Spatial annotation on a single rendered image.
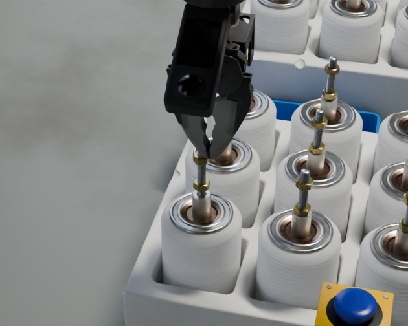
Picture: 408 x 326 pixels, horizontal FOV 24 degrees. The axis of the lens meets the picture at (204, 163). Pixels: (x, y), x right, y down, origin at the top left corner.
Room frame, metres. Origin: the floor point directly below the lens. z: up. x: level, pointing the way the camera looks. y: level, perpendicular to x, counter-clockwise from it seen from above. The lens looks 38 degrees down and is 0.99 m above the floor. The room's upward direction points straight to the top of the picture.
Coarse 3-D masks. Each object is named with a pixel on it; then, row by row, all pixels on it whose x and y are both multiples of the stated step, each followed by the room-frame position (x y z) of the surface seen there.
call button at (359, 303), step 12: (348, 288) 0.64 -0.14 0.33; (360, 288) 0.64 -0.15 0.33; (336, 300) 0.62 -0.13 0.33; (348, 300) 0.62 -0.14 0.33; (360, 300) 0.62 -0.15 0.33; (372, 300) 0.62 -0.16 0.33; (336, 312) 0.61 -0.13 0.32; (348, 312) 0.60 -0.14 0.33; (360, 312) 0.60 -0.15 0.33; (372, 312) 0.61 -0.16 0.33; (360, 324) 0.60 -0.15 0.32
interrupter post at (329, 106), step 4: (324, 100) 1.03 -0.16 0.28; (328, 100) 1.03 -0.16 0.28; (332, 100) 1.03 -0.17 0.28; (336, 100) 1.03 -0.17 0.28; (324, 104) 1.02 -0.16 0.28; (328, 104) 1.02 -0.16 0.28; (332, 104) 1.02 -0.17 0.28; (336, 104) 1.03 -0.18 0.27; (320, 108) 1.03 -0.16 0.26; (324, 108) 1.02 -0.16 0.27; (328, 108) 1.02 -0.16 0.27; (332, 108) 1.02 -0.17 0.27; (336, 108) 1.03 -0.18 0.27; (324, 112) 1.02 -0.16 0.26; (328, 112) 1.02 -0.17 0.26; (332, 112) 1.02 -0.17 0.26; (324, 116) 1.02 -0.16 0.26; (328, 116) 1.02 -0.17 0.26; (332, 116) 1.02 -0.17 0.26
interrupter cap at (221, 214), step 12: (180, 204) 0.85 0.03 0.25; (216, 204) 0.85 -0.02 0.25; (228, 204) 0.85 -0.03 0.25; (180, 216) 0.83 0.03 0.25; (192, 216) 0.83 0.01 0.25; (216, 216) 0.83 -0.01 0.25; (228, 216) 0.83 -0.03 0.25; (180, 228) 0.81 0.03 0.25; (192, 228) 0.80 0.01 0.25; (204, 228) 0.80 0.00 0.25; (216, 228) 0.80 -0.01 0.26
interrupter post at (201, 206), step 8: (192, 192) 0.84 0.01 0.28; (208, 192) 0.84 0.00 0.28; (192, 200) 0.83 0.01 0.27; (200, 200) 0.82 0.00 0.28; (208, 200) 0.83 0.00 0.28; (192, 208) 0.83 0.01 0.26; (200, 208) 0.82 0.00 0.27; (208, 208) 0.83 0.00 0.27; (200, 216) 0.82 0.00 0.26; (208, 216) 0.83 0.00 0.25
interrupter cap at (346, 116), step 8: (304, 104) 1.05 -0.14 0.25; (312, 104) 1.06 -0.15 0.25; (320, 104) 1.06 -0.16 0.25; (344, 104) 1.06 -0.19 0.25; (304, 112) 1.04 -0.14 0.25; (312, 112) 1.04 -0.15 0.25; (336, 112) 1.04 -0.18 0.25; (344, 112) 1.04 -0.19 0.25; (352, 112) 1.04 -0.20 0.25; (304, 120) 1.02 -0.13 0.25; (328, 120) 1.02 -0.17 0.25; (336, 120) 1.02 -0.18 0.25; (344, 120) 1.02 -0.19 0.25; (352, 120) 1.02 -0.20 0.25; (312, 128) 1.00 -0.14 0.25; (328, 128) 1.00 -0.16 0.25; (336, 128) 1.00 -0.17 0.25; (344, 128) 1.00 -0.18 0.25
